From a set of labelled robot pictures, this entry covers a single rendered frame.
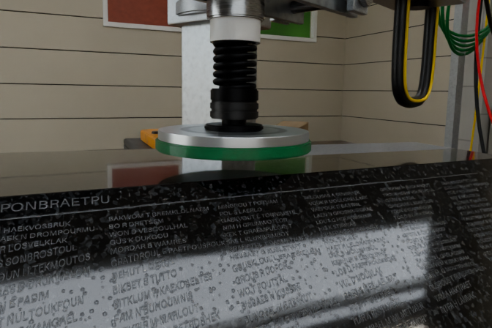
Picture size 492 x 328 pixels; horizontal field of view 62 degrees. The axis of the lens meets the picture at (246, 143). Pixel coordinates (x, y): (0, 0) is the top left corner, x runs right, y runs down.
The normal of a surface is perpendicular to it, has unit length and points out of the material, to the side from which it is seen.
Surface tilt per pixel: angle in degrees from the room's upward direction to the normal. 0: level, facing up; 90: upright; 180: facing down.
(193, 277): 45
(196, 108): 90
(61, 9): 90
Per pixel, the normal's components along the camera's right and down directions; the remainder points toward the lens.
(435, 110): -0.91, 0.04
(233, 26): -0.06, 0.12
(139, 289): 0.30, -0.62
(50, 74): 0.40, 0.12
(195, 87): -0.60, 0.09
